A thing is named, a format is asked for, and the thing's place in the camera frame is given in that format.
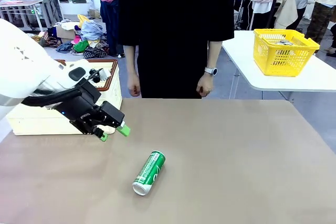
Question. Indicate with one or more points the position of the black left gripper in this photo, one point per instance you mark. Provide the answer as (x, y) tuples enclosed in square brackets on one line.
[(78, 103)]

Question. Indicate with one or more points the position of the person's right forearm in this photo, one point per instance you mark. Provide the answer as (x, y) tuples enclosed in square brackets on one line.
[(131, 61)]

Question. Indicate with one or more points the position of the person's left forearm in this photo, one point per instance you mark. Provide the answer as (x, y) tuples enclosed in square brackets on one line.
[(214, 56)]

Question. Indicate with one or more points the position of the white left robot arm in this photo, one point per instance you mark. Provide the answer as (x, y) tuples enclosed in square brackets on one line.
[(21, 64)]

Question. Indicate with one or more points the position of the cream basket with brown rim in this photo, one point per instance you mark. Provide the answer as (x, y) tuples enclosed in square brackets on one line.
[(31, 124)]

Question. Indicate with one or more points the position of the yellow plastic basket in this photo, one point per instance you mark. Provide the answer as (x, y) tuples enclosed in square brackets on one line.
[(278, 61)]

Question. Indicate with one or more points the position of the person's right hand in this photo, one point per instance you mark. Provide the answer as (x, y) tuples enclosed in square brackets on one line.
[(134, 85)]

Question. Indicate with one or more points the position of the person's left hand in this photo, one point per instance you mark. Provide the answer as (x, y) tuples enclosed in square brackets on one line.
[(205, 85)]

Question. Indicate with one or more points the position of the pile of colourful clothes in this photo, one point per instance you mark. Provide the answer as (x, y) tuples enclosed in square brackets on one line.
[(89, 35)]

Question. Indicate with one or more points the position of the cardboard box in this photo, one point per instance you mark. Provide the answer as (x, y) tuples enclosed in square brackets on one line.
[(64, 33)]

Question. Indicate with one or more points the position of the red patterned cloth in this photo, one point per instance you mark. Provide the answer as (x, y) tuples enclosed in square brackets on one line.
[(47, 40)]

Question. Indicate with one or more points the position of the person in black dress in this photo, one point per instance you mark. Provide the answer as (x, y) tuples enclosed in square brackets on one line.
[(173, 37)]

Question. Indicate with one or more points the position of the white wristwatch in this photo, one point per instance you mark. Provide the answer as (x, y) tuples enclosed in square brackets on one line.
[(211, 71)]

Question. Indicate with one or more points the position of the grey workbench table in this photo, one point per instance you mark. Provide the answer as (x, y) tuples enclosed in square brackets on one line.
[(26, 2)]

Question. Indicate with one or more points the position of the white side table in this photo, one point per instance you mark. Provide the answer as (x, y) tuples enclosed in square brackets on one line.
[(288, 82)]

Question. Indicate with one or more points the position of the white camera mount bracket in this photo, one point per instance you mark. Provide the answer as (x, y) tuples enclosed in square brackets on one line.
[(106, 73)]

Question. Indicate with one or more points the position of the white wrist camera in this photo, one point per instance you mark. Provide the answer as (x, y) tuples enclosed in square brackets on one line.
[(77, 74)]

